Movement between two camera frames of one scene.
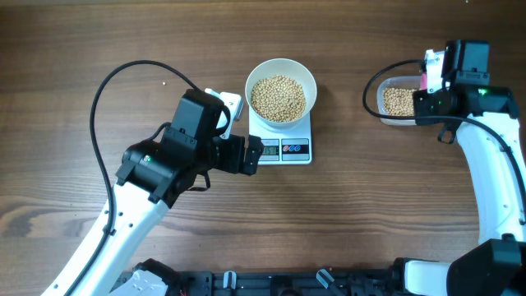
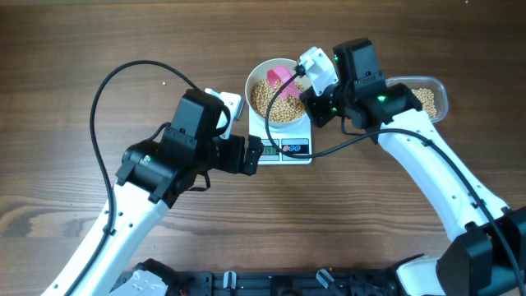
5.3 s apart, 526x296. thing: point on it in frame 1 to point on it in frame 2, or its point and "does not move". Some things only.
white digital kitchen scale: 283,144 does not move
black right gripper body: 426,104 to 323,108
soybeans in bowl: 278,99 does not move
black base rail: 357,282 does not move
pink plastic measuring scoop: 423,82 to 279,75
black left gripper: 233,163 does not move
